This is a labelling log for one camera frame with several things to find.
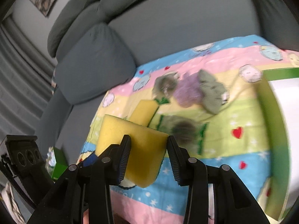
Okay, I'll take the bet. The yellow sponge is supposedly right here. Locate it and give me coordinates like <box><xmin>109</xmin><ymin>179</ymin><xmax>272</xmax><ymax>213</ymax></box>
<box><xmin>95</xmin><ymin>115</ymin><xmax>168</xmax><ymax>188</ymax></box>
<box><xmin>129</xmin><ymin>100</ymin><xmax>159</xmax><ymax>127</ymax></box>

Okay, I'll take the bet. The purple fluffy scrubber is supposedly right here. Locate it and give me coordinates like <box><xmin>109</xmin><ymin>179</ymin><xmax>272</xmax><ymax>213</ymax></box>
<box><xmin>173</xmin><ymin>73</ymin><xmax>203</xmax><ymax>108</ymax></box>

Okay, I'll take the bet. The grey green knitted cloth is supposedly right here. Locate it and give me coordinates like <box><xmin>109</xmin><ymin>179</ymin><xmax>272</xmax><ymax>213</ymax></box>
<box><xmin>198</xmin><ymin>69</ymin><xmax>229</xmax><ymax>114</ymax></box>

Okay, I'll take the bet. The bagged steel wool scrubber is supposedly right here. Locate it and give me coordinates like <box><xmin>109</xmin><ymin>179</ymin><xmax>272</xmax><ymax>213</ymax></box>
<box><xmin>157</xmin><ymin>115</ymin><xmax>209</xmax><ymax>155</ymax></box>
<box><xmin>152</xmin><ymin>71</ymin><xmax>180</xmax><ymax>105</ymax></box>

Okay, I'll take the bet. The colourful cartoon bedsheet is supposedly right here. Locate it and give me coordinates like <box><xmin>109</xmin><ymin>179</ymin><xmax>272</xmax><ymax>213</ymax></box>
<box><xmin>76</xmin><ymin>34</ymin><xmax>299</xmax><ymax>224</ymax></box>

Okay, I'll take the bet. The green white box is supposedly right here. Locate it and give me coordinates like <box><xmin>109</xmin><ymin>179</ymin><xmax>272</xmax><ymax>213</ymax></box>
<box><xmin>256</xmin><ymin>67</ymin><xmax>298</xmax><ymax>220</ymax></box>

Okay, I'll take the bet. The grey throw pillow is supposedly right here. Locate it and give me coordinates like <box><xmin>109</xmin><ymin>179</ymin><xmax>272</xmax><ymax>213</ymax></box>
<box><xmin>55</xmin><ymin>23</ymin><xmax>136</xmax><ymax>105</ymax></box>

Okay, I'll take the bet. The grey curtain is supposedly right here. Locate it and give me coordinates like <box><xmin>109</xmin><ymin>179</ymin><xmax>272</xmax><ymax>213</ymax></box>
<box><xmin>1</xmin><ymin>17</ymin><xmax>54</xmax><ymax>139</ymax></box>

